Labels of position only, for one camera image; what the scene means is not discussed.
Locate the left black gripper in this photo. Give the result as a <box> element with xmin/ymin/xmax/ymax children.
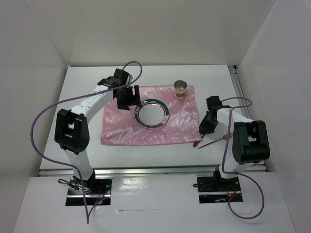
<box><xmin>116</xmin><ymin>85</ymin><xmax>142</xmax><ymax>111</ymax></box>

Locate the small metal cup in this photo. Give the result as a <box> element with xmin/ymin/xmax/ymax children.
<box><xmin>173</xmin><ymin>80</ymin><xmax>188</xmax><ymax>98</ymax></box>

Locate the aluminium rail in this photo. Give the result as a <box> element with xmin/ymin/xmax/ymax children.
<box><xmin>227</xmin><ymin>65</ymin><xmax>267</xmax><ymax>172</ymax></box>
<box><xmin>38</xmin><ymin>165</ymin><xmax>267</xmax><ymax>177</ymax></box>

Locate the dark wooden spoon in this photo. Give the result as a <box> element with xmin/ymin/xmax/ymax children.
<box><xmin>192</xmin><ymin>138</ymin><xmax>202</xmax><ymax>148</ymax></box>

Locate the white plate with coloured rim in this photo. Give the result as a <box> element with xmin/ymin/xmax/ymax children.
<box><xmin>134</xmin><ymin>99</ymin><xmax>170</xmax><ymax>129</ymax></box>

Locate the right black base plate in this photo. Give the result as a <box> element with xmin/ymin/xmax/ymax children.
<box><xmin>192</xmin><ymin>177</ymin><xmax>243</xmax><ymax>204</ymax></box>

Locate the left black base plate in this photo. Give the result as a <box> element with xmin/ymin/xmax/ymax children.
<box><xmin>65</xmin><ymin>178</ymin><xmax>112</xmax><ymax>206</ymax></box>

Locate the front aluminium rail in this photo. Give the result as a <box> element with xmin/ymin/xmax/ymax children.
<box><xmin>38</xmin><ymin>165</ymin><xmax>267</xmax><ymax>177</ymax></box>

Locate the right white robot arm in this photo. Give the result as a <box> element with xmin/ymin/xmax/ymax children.
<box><xmin>198</xmin><ymin>96</ymin><xmax>270</xmax><ymax>191</ymax></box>

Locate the right side aluminium rail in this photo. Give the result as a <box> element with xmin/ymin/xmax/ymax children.
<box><xmin>227</xmin><ymin>65</ymin><xmax>267</xmax><ymax>172</ymax></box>

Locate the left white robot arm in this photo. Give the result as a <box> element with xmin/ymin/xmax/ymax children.
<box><xmin>54</xmin><ymin>68</ymin><xmax>141</xmax><ymax>194</ymax></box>

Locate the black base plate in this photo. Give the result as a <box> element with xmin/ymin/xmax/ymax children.
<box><xmin>192</xmin><ymin>177</ymin><xmax>243</xmax><ymax>204</ymax></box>
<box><xmin>65</xmin><ymin>178</ymin><xmax>112</xmax><ymax>206</ymax></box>

